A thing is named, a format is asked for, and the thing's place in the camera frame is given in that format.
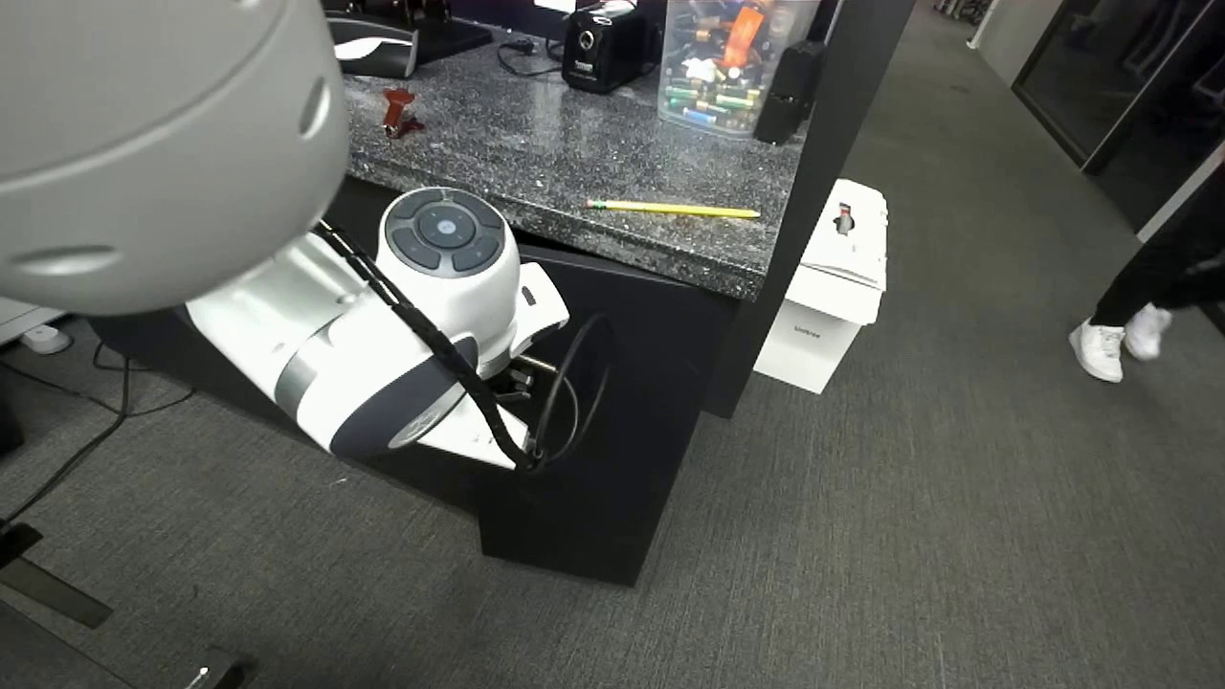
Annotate black wall panel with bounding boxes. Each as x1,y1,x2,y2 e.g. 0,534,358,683
704,0,917,422

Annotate yellow pencil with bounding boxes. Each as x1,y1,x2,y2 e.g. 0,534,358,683
582,197,767,231

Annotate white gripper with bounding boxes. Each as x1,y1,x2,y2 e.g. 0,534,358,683
417,260,574,476

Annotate black flat device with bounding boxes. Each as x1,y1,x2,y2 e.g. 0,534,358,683
749,39,828,145

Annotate white base unit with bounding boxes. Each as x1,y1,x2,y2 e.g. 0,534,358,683
0,295,76,362

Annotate white cardboard bin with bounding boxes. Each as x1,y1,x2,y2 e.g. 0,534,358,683
749,175,892,400

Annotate small red toy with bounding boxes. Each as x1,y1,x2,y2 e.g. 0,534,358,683
379,83,428,143

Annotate black floor cable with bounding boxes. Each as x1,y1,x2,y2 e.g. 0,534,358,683
0,339,197,529

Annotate glass door with dark frame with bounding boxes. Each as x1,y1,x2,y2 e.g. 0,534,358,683
1005,0,1225,339

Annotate person in dark trousers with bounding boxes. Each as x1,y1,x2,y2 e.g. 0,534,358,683
1064,189,1225,386

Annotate black cabinet door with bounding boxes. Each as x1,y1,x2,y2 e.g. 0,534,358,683
473,244,707,589

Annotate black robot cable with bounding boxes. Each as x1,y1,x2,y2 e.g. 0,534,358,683
311,217,617,476

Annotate black cabinet with granite top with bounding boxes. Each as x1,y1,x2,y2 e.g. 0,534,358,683
88,11,811,513

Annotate clear plastic container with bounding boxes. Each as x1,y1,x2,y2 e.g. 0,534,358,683
656,0,820,133

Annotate metal desk foot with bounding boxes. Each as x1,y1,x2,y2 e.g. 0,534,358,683
0,521,117,632

